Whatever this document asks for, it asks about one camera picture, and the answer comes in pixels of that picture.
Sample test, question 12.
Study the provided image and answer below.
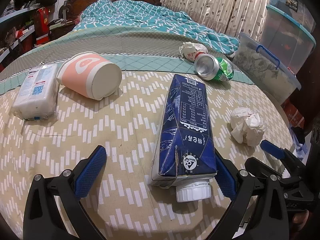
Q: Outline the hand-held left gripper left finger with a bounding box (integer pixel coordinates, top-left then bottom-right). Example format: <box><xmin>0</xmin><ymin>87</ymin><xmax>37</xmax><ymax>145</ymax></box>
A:
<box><xmin>23</xmin><ymin>145</ymin><xmax>107</xmax><ymax>240</ymax></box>

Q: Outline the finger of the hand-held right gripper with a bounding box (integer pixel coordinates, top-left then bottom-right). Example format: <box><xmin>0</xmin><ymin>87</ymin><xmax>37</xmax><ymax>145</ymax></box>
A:
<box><xmin>244</xmin><ymin>156</ymin><xmax>286</xmax><ymax>181</ymax></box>
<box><xmin>260</xmin><ymin>140</ymin><xmax>308</xmax><ymax>178</ymax></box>

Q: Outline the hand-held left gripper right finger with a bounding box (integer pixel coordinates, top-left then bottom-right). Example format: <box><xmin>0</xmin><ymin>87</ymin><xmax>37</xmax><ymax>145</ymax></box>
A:
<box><xmin>207</xmin><ymin>152</ymin><xmax>292</xmax><ymax>240</ymax></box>

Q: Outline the dark blue milk carton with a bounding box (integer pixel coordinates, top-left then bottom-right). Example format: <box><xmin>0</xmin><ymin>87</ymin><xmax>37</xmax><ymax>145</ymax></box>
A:
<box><xmin>148</xmin><ymin>74</ymin><xmax>217</xmax><ymax>203</ymax></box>

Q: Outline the crushed green can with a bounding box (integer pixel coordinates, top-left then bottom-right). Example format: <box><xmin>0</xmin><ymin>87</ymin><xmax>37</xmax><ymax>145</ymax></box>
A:
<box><xmin>194</xmin><ymin>54</ymin><xmax>234</xmax><ymax>82</ymax></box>

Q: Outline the person's right hand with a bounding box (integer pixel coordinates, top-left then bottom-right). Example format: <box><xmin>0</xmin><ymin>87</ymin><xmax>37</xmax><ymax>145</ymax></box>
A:
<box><xmin>290</xmin><ymin>205</ymin><xmax>312</xmax><ymax>233</ymax></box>

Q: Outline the blue cloth bundle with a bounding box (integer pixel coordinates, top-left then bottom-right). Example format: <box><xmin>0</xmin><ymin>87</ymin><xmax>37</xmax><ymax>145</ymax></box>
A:
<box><xmin>290</xmin><ymin>126</ymin><xmax>312</xmax><ymax>160</ymax></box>

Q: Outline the crumpled white tissue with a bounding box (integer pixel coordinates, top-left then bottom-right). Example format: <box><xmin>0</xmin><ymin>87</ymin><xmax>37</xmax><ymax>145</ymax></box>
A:
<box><xmin>230</xmin><ymin>107</ymin><xmax>266</xmax><ymax>147</ymax></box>

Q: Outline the orange plastic bag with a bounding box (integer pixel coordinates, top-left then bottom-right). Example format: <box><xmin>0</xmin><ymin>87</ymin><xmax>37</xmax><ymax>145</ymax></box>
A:
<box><xmin>281</xmin><ymin>100</ymin><xmax>308</xmax><ymax>128</ymax></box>

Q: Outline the beige zigzag bedsheet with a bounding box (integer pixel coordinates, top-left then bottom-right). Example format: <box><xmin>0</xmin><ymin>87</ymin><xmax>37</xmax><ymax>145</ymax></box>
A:
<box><xmin>0</xmin><ymin>26</ymin><xmax>295</xmax><ymax>233</ymax></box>

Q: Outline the white tissue pack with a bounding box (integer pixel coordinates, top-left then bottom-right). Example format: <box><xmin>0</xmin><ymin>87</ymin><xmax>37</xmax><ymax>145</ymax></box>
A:
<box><xmin>12</xmin><ymin>64</ymin><xmax>59</xmax><ymax>121</ymax></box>

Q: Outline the pink paper cup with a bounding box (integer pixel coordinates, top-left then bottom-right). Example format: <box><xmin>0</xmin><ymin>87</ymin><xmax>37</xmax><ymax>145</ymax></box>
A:
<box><xmin>57</xmin><ymin>51</ymin><xmax>122</xmax><ymax>101</ymax></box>

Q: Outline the clear storage box blue lid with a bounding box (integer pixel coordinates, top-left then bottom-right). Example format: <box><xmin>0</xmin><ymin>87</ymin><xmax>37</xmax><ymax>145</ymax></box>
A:
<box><xmin>260</xmin><ymin>4</ymin><xmax>316</xmax><ymax>74</ymax></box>

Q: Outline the crumpled paper with red print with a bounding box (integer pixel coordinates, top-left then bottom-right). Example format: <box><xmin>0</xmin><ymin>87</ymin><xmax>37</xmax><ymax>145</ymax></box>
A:
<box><xmin>179</xmin><ymin>42</ymin><xmax>208</xmax><ymax>62</ymax></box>

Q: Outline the dark wooden nightstand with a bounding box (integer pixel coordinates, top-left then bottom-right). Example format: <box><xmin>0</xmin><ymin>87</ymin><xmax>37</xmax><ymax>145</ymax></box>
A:
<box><xmin>47</xmin><ymin>19</ymin><xmax>77</xmax><ymax>42</ymax></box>

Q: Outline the beige leaf print curtain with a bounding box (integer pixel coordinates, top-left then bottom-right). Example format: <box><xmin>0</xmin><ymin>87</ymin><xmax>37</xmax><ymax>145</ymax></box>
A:
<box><xmin>162</xmin><ymin>0</ymin><xmax>274</xmax><ymax>40</ymax></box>

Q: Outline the red gift bag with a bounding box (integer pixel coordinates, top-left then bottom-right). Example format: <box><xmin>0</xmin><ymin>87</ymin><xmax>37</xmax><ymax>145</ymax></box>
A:
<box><xmin>34</xmin><ymin>7</ymin><xmax>50</xmax><ymax>47</ymax></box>

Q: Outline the teal patterned quilt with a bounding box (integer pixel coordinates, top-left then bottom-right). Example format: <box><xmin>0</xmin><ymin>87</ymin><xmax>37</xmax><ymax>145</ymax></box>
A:
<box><xmin>74</xmin><ymin>0</ymin><xmax>240</xmax><ymax>55</ymax></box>

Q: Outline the grey metal shelf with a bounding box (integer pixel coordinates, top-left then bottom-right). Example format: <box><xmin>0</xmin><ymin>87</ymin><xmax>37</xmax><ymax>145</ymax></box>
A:
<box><xmin>0</xmin><ymin>2</ymin><xmax>43</xmax><ymax>65</ymax></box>

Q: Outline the clear storage box blue handle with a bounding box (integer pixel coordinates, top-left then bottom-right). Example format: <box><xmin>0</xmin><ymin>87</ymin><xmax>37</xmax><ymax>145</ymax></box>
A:
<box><xmin>232</xmin><ymin>32</ymin><xmax>302</xmax><ymax>103</ymax></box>

